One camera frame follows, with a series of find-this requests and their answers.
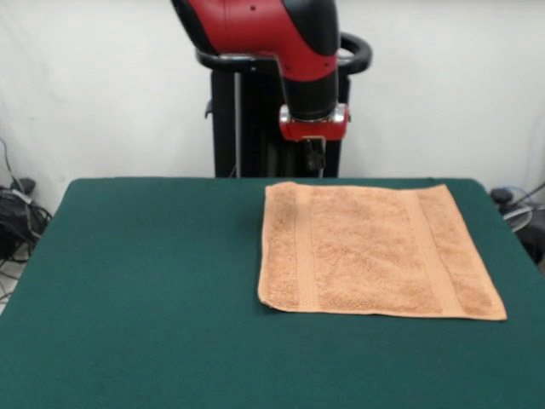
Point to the tan terry towel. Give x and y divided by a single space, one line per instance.
362 255

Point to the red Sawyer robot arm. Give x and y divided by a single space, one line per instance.
255 25

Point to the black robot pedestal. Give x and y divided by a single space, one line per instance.
225 128

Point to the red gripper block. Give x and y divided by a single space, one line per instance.
313 130

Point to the dark green table cloth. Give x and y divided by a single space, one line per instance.
127 255

